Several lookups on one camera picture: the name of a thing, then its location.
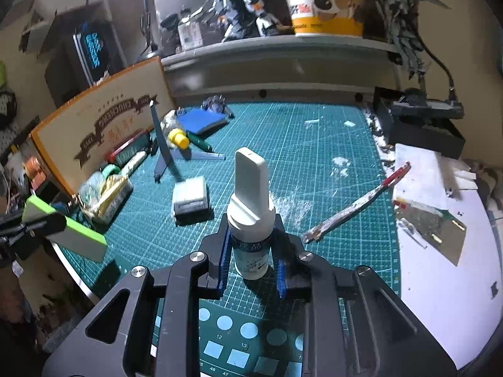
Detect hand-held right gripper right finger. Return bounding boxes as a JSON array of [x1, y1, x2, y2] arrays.
[[271, 214, 458, 377]]

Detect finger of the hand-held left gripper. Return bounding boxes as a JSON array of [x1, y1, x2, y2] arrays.
[[14, 213, 68, 244]]

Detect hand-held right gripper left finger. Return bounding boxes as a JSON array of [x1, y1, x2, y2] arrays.
[[41, 214, 232, 377]]

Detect green sanding block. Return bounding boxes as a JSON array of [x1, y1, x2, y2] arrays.
[[21, 196, 108, 263]]

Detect white plastic bottle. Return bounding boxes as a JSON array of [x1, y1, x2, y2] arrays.
[[227, 147, 274, 281]]

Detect brown cardboard box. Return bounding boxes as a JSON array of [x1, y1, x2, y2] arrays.
[[24, 57, 176, 199]]

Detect small grey box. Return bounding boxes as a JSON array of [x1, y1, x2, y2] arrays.
[[172, 177, 210, 220]]

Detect paint stained stick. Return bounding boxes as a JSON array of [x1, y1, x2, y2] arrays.
[[302, 161, 412, 244]]

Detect white green marker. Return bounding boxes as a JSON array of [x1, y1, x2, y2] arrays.
[[118, 150, 149, 178]]

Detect green cutting mat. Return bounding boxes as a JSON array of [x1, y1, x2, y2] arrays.
[[55, 102, 402, 377]]

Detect red plastic case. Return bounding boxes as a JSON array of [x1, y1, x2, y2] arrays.
[[107, 129, 152, 162]]

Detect dark green marker pen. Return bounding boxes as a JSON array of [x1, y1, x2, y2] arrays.
[[186, 131, 215, 154]]

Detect grey model stand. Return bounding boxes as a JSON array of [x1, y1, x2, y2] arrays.
[[149, 101, 227, 183]]

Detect glass bottle yellow cap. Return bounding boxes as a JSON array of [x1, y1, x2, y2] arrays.
[[159, 111, 191, 150]]

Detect blue pad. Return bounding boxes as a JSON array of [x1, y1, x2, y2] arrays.
[[175, 109, 229, 134]]

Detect white paper sheet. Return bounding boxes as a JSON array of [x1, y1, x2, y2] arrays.
[[394, 143, 449, 211]]

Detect black device blue lights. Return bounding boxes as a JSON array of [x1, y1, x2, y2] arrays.
[[45, 4, 129, 107]]

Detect large black box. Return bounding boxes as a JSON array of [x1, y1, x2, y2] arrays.
[[373, 86, 467, 161]]

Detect grey riser shelf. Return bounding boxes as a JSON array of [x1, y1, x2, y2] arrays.
[[161, 33, 402, 105]]

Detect dark grey tool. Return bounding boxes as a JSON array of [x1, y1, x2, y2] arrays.
[[389, 88, 465, 121]]

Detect patterned cloth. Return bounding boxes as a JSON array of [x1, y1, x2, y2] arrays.
[[472, 157, 503, 221]]

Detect clear bottle white label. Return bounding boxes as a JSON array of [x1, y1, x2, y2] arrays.
[[177, 19, 205, 52]]

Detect small dark model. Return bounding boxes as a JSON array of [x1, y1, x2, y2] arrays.
[[159, 6, 186, 33]]

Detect white blue robot model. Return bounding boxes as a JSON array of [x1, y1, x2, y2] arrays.
[[208, 0, 294, 44]]

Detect printed paper cup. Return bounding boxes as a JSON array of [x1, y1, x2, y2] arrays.
[[272, 0, 367, 38]]

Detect dark winged model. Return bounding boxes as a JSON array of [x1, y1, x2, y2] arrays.
[[365, 0, 461, 84]]

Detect black cable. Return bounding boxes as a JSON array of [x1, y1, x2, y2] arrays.
[[417, 33, 459, 101]]

